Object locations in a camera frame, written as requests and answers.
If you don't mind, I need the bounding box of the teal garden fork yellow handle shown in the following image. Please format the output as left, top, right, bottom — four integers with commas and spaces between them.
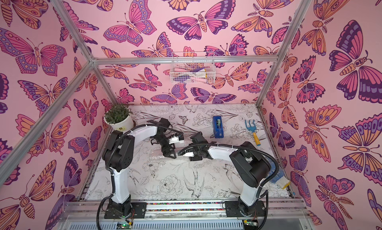
245, 120, 261, 146

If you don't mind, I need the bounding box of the blue tape dispenser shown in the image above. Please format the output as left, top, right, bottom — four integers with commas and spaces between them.
212, 116, 224, 139

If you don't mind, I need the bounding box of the white wire wall basket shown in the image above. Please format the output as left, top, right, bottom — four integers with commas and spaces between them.
169, 51, 216, 84

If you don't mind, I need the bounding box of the aluminium front rail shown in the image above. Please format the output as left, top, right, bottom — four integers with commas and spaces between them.
57, 198, 315, 230

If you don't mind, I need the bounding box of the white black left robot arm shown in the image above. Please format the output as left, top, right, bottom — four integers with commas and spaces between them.
102, 118, 184, 204

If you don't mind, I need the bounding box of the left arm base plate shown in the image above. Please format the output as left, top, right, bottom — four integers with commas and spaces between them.
104, 201, 147, 219

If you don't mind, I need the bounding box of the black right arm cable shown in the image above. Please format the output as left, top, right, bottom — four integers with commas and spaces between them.
177, 143, 280, 189

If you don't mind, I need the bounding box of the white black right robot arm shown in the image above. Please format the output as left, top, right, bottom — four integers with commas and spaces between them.
178, 132, 279, 208

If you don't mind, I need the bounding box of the aluminium frame post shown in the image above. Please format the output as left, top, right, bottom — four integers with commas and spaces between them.
256, 0, 313, 107

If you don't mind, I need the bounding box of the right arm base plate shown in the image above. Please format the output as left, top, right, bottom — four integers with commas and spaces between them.
222, 201, 267, 218

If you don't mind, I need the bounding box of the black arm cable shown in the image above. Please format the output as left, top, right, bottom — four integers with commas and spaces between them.
177, 143, 280, 189
96, 122, 184, 230

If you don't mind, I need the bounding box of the potted green plant white pot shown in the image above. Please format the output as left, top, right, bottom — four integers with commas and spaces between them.
104, 104, 134, 133

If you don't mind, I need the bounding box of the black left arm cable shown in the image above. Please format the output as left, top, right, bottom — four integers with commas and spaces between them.
96, 122, 184, 230

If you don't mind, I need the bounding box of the blue white work glove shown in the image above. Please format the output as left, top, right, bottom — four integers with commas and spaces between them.
270, 167, 290, 189

